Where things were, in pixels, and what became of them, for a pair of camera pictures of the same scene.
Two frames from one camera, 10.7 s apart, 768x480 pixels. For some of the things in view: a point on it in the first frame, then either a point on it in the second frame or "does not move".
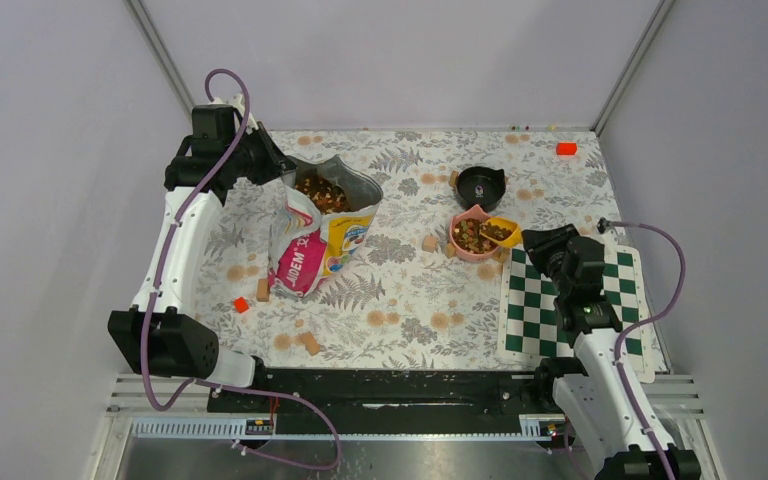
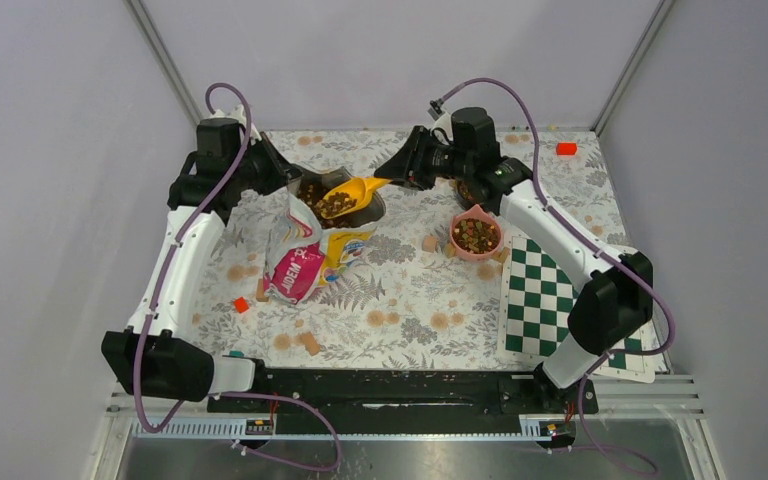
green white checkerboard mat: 529,327 does not move
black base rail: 485,398 does not move
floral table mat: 424,291 does not move
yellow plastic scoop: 504,232 -> 361,188
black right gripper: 538,243 -> 406,166
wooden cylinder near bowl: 429,243 does not move
